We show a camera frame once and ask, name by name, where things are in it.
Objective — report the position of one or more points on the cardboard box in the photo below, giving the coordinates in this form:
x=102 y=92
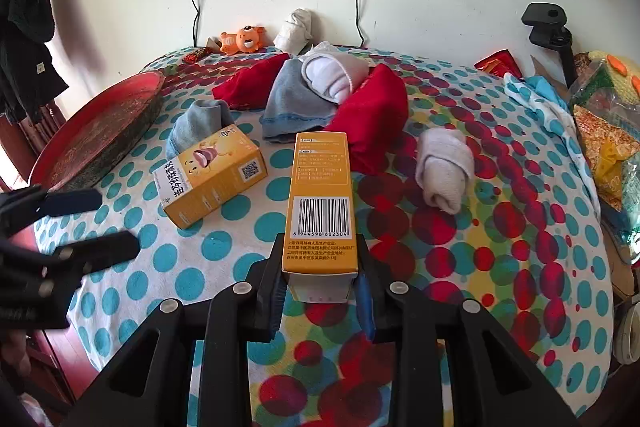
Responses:
x=542 y=72

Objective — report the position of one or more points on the yellow cartoon medicine box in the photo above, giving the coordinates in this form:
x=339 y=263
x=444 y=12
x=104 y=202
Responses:
x=210 y=187
x=320 y=187

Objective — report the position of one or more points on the orange plastic toy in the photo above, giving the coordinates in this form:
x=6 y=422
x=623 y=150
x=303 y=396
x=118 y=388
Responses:
x=247 y=39

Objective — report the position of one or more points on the red sock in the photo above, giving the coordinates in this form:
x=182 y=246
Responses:
x=375 y=117
x=245 y=87

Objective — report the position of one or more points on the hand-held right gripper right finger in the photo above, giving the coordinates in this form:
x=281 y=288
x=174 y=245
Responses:
x=365 y=307

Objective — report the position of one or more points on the white cloth with blue dots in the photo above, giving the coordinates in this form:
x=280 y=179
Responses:
x=550 y=107

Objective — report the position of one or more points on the plastic bag with yellow contents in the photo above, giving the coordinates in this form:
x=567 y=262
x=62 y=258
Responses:
x=605 y=142

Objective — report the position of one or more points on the red wrapped candy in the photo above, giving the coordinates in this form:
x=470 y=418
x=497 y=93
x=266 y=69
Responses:
x=194 y=55

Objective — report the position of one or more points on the polka dot bedsheet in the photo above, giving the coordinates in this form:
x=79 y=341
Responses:
x=500 y=217

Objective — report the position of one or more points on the grey sock with blue hem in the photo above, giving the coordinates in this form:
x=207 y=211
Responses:
x=292 y=102

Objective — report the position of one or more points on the small grey-blue sock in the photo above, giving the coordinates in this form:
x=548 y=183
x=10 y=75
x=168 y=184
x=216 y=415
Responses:
x=200 y=122

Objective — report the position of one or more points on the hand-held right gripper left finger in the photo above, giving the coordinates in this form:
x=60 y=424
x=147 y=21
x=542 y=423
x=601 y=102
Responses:
x=277 y=307

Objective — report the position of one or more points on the white sock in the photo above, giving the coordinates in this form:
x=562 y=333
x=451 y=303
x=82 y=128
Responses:
x=292 y=34
x=330 y=77
x=442 y=167

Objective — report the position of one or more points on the round red tray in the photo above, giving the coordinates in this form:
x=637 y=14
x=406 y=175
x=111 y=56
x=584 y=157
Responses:
x=95 y=132

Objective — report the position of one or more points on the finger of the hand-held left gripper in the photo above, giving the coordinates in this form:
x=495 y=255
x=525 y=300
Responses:
x=70 y=202
x=105 y=249

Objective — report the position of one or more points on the dark hanging jacket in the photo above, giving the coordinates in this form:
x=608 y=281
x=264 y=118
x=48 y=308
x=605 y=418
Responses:
x=25 y=57

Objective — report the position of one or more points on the black clamp stand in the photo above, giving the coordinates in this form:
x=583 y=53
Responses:
x=545 y=19

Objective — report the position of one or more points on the dark red wooden furniture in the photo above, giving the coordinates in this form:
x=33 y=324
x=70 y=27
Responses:
x=47 y=122

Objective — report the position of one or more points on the white folded sock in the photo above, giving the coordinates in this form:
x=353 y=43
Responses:
x=292 y=34

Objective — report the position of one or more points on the red snack packet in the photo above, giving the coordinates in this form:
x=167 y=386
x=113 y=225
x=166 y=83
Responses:
x=497 y=63

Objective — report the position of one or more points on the white plastic object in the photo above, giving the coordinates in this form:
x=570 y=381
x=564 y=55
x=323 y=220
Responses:
x=627 y=337

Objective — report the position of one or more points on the brown paper scrap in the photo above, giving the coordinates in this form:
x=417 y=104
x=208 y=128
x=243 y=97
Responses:
x=212 y=42

